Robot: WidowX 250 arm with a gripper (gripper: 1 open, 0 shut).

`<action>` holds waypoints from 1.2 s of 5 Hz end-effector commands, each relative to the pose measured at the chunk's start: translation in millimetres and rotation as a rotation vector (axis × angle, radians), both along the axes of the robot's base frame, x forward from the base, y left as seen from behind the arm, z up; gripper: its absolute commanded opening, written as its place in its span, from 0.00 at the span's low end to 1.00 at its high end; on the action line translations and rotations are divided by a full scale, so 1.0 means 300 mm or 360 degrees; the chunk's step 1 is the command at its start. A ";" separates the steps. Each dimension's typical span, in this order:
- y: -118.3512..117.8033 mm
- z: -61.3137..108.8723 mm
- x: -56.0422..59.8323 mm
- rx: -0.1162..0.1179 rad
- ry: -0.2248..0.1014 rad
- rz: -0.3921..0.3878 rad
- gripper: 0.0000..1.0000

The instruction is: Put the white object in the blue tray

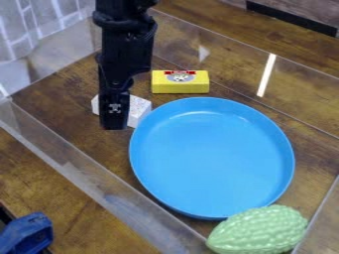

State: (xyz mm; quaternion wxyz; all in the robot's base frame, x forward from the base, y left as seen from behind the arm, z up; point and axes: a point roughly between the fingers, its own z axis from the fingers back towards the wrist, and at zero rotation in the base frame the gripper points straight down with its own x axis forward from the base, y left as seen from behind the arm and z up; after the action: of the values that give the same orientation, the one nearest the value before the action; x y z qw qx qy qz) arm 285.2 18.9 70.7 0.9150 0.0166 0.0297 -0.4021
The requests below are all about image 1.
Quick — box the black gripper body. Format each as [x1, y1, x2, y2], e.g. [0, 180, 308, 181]
[92, 0, 159, 83]

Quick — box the white patterned cloth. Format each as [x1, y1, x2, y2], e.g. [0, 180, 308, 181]
[0, 0, 95, 64]

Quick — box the blue round tray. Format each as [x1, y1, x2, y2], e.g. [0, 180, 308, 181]
[128, 97, 295, 220]

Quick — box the green bumpy gourd toy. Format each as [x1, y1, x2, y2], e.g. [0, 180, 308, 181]
[207, 204, 307, 254]

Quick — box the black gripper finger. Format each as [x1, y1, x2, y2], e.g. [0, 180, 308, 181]
[97, 65, 133, 130]

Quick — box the white speckled foam block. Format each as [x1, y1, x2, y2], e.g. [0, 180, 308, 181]
[89, 93, 153, 129]

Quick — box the clear acrylic enclosure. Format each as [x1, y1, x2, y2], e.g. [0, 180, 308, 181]
[0, 12, 339, 254]

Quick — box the yellow rectangular box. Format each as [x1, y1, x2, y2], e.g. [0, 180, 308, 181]
[151, 70, 210, 93]

